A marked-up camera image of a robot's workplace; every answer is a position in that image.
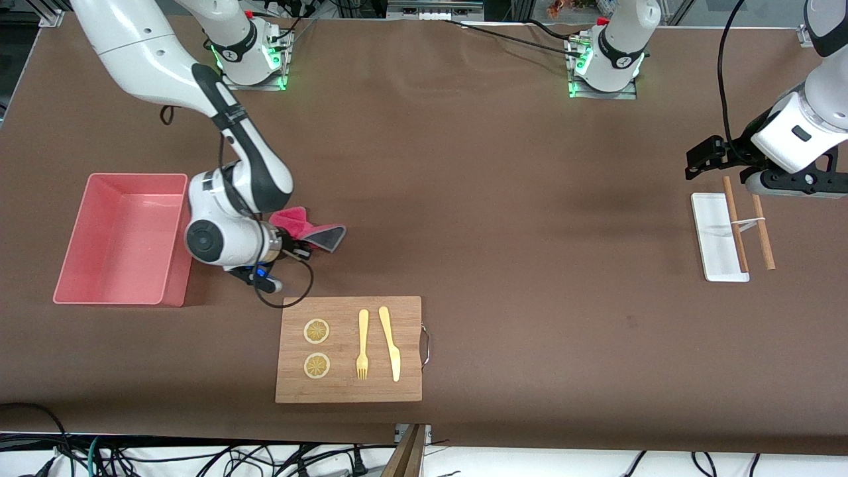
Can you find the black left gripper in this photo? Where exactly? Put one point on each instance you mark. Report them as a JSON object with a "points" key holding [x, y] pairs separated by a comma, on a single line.
{"points": [[734, 152]]}

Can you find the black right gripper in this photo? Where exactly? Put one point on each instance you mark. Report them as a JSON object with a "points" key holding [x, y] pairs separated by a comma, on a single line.
{"points": [[289, 244]]}

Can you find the pink cloth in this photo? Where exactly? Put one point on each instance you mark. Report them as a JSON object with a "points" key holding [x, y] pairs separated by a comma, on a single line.
{"points": [[298, 222]]}

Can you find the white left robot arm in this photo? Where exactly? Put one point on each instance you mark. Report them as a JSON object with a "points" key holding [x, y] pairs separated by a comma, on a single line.
{"points": [[801, 126]]}

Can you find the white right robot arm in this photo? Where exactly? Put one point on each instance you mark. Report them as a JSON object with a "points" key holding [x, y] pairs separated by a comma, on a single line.
{"points": [[139, 46]]}

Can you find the white rack crossbar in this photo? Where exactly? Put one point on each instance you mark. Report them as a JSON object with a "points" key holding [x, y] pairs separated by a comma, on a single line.
{"points": [[748, 222]]}

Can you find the lemon slice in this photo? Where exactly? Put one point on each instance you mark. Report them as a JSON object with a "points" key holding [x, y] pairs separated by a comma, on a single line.
{"points": [[317, 366], [317, 331]]}

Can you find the white rectangular tray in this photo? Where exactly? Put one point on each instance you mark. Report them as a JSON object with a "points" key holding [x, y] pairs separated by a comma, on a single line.
{"points": [[712, 245]]}

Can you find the yellow plastic fork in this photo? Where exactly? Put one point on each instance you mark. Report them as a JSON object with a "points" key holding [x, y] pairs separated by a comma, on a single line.
{"points": [[363, 331]]}

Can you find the yellow plastic knife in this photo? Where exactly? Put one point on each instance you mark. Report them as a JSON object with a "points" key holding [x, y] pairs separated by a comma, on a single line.
{"points": [[392, 351]]}

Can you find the wooden cutting board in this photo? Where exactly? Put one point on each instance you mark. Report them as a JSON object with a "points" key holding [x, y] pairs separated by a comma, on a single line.
{"points": [[348, 391]]}

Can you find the pink plastic bin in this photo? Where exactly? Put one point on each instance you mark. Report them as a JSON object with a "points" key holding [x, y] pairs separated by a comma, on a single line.
{"points": [[119, 238]]}

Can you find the black power plug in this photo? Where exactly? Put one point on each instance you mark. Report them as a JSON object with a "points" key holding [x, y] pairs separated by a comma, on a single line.
{"points": [[358, 464]]}

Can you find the wooden beam under table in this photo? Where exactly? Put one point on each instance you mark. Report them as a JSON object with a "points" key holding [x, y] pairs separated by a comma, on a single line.
{"points": [[404, 457]]}

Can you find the grey metal box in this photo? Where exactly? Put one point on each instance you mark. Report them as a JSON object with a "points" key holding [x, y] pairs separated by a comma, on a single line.
{"points": [[434, 8]]}

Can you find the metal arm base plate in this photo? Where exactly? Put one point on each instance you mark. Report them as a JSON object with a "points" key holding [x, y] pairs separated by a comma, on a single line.
{"points": [[265, 83], [580, 93]]}

